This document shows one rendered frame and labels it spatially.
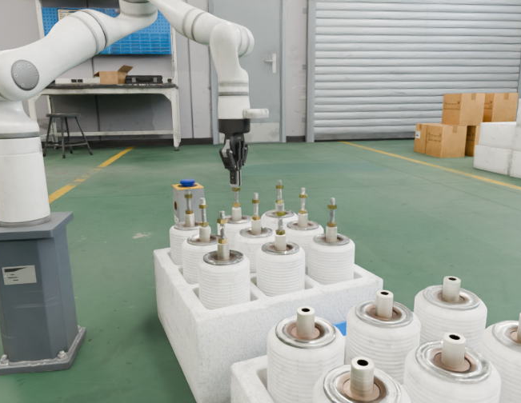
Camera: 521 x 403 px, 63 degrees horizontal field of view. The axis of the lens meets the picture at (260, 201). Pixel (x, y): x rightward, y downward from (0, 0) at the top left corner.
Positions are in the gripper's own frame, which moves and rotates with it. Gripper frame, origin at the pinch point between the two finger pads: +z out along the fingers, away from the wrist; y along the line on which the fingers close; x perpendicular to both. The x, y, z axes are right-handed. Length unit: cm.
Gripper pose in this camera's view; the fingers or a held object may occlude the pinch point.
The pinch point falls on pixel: (235, 177)
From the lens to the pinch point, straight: 102.2
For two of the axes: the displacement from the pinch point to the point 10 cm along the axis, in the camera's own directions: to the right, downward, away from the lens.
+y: -3.3, 2.2, -9.2
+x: 9.4, 0.7, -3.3
